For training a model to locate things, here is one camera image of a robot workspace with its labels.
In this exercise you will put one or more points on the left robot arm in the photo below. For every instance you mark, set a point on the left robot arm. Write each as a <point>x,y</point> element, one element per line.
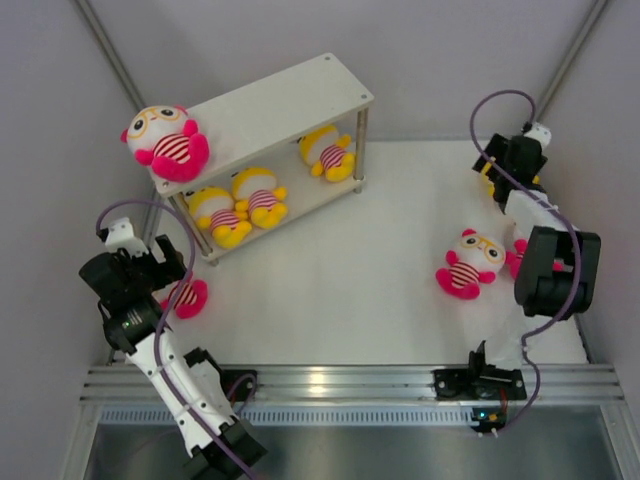
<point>136,293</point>

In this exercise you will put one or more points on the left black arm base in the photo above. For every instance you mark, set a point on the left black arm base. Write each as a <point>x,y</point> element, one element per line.
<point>239,385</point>

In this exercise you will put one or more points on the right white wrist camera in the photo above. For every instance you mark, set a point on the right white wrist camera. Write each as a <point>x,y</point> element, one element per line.
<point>538,132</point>

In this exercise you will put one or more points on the small black connector board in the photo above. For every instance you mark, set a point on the small black connector board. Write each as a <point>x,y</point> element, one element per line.
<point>487,420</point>

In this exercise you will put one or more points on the yellow plush with black eyes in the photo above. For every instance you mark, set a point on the yellow plush with black eyes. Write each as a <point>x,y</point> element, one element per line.
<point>487,182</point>

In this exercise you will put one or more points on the pink plush with yellow glasses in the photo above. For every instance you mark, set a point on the pink plush with yellow glasses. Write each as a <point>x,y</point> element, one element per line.
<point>475,260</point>

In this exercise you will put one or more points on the aluminium front rail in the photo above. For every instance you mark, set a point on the aluminium front rail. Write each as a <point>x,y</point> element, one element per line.
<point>560,384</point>

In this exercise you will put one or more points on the yellow plush lower shelf left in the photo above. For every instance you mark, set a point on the yellow plush lower shelf left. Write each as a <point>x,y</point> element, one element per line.
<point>213,210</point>

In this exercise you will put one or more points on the pink plush far right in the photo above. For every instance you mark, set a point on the pink plush far right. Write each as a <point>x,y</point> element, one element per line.
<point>515,256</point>

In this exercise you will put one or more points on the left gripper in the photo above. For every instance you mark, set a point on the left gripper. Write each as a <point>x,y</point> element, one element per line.
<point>167,271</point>

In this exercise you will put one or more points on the yellow plush striped shirt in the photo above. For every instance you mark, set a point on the yellow plush striped shirt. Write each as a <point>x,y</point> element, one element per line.
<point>258,193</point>

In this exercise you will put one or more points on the pink plush on shelf top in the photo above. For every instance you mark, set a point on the pink plush on shelf top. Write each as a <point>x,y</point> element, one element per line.
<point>168,140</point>

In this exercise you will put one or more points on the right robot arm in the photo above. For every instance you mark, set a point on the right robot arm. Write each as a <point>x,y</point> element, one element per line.
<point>549,262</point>

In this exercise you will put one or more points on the yellow plush shelf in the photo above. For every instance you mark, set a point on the yellow plush shelf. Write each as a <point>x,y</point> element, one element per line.
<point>213,210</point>
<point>325,152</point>

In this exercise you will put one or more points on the pink plush near left arm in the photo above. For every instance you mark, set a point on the pink plush near left arm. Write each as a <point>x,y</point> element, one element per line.
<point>190,299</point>

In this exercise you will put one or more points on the white two-tier shelf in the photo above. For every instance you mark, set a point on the white two-tier shelf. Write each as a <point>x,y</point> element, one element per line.
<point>258,125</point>

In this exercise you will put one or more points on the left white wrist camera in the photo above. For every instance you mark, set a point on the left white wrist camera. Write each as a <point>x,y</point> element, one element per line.
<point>119,237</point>

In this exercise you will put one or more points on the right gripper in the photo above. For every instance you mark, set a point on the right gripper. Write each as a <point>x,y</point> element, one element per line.
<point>497,147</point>

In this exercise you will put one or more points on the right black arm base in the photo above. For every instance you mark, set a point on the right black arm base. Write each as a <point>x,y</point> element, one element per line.
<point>479,380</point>

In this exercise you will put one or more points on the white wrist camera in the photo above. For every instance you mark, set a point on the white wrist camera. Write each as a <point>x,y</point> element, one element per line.
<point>119,237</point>
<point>538,132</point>

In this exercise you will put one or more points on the yellow plush lower shelf right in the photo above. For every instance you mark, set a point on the yellow plush lower shelf right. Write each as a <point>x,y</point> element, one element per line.
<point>325,152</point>

